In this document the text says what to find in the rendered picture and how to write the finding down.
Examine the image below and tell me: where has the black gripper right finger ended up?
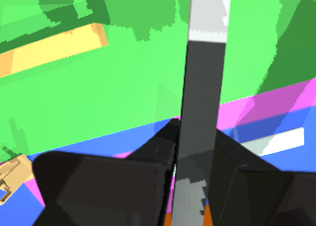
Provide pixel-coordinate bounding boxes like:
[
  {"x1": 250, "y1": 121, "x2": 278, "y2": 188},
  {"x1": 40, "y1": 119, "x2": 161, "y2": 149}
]
[{"x1": 207, "y1": 128, "x2": 316, "y2": 226}]

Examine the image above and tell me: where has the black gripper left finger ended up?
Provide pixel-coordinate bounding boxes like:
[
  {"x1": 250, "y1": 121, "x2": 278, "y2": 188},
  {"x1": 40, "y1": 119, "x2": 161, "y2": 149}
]
[{"x1": 32, "y1": 118, "x2": 180, "y2": 226}]

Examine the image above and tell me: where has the yellow flat bar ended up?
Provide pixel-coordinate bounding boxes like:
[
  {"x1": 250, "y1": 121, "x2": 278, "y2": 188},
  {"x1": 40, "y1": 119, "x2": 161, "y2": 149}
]
[{"x1": 0, "y1": 23, "x2": 109, "y2": 77}]

